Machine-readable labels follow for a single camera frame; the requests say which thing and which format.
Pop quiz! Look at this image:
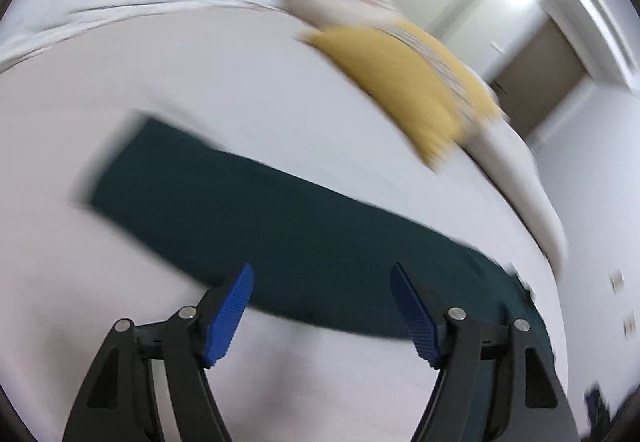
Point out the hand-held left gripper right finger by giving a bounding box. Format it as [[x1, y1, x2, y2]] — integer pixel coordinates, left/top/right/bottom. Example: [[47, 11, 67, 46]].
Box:
[[390, 263, 581, 442]]

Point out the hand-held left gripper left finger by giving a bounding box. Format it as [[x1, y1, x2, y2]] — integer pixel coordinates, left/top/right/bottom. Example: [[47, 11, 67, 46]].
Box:
[[62, 263, 255, 442]]

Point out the dark green sweater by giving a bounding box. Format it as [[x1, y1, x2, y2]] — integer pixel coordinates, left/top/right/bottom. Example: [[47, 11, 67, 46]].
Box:
[[87, 114, 556, 442]]

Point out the bed with white sheet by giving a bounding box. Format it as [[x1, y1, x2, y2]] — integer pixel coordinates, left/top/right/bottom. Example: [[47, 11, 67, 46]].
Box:
[[0, 7, 571, 442]]

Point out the yellow pillow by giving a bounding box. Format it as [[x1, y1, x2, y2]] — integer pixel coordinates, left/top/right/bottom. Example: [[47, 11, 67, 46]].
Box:
[[302, 19, 503, 170]]

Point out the brown door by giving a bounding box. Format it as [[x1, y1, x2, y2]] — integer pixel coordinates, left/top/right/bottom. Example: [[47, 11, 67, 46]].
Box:
[[490, 17, 589, 139]]

